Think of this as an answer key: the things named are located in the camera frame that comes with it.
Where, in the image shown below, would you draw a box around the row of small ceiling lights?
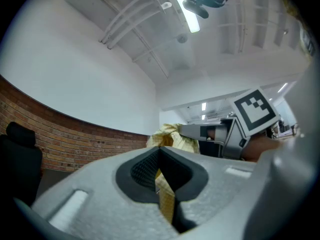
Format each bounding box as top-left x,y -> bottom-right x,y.
201,83 -> 288,120

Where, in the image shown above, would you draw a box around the person's patterned shirt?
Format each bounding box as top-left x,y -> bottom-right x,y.
284,0 -> 315,59

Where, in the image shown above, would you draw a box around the person's right forearm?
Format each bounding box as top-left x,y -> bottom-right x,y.
241,132 -> 282,163

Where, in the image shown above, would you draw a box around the black head-worn camera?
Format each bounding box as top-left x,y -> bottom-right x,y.
182,0 -> 210,19

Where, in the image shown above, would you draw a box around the black office chair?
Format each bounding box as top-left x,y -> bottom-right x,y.
0,121 -> 43,207

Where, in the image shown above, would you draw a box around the white ceiling pipe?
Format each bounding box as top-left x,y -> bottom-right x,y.
102,0 -> 167,46
107,1 -> 173,50
98,0 -> 162,43

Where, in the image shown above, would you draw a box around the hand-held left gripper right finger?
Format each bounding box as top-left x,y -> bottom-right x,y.
159,145 -> 261,235

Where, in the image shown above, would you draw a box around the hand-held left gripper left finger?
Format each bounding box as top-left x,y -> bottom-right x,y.
31,145 -> 180,240

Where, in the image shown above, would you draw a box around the long fluorescent ceiling lamp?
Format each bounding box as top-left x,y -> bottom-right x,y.
166,0 -> 201,34

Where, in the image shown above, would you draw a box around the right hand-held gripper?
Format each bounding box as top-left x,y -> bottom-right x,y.
179,87 -> 280,160

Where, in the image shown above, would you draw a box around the pale yellow checked clothes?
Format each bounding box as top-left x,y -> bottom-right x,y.
147,123 -> 201,225

